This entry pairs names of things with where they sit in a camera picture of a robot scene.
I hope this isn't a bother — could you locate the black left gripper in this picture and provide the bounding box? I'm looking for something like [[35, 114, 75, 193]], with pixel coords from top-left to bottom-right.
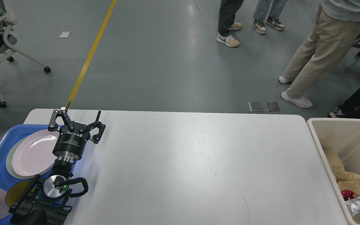
[[48, 101, 107, 163]]

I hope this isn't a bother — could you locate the pink plate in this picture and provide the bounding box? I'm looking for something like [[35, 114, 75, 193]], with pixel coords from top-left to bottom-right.
[[12, 129, 59, 177]]

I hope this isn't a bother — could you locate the teal mug yellow inside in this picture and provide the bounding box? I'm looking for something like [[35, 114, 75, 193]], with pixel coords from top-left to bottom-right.
[[5, 180, 31, 207]]

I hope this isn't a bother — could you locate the crushed red can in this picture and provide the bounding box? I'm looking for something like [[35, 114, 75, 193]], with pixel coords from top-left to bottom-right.
[[341, 190, 356, 201]]

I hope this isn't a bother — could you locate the brown paper bag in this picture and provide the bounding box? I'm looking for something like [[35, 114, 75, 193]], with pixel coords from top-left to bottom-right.
[[323, 148, 360, 197]]

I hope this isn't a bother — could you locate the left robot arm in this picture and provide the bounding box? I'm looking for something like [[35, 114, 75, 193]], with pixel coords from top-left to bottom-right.
[[9, 101, 106, 225]]

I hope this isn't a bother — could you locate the green plate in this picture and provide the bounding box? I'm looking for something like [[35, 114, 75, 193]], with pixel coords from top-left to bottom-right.
[[6, 136, 34, 179]]

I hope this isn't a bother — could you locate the blue plastic tray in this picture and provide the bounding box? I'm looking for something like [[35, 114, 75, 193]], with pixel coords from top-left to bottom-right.
[[0, 124, 52, 192]]

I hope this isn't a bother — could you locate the grey office chair left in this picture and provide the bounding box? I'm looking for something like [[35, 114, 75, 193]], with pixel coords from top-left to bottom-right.
[[0, 0, 51, 108]]

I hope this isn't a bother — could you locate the person in dark jeans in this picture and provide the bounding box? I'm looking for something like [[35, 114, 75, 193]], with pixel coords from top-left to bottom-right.
[[216, 0, 244, 48]]

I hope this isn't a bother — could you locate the metal floor plate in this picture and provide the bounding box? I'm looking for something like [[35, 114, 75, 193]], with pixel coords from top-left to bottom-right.
[[248, 101, 280, 112]]

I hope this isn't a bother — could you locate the person in light jeans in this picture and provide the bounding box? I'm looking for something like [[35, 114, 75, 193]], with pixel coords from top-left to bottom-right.
[[253, 0, 287, 35]]

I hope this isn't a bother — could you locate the beige plastic bin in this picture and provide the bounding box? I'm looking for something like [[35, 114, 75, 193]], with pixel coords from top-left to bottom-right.
[[306, 118, 360, 225]]

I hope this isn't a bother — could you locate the person in khaki trousers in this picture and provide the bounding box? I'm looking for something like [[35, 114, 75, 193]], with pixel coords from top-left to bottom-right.
[[278, 0, 360, 108]]

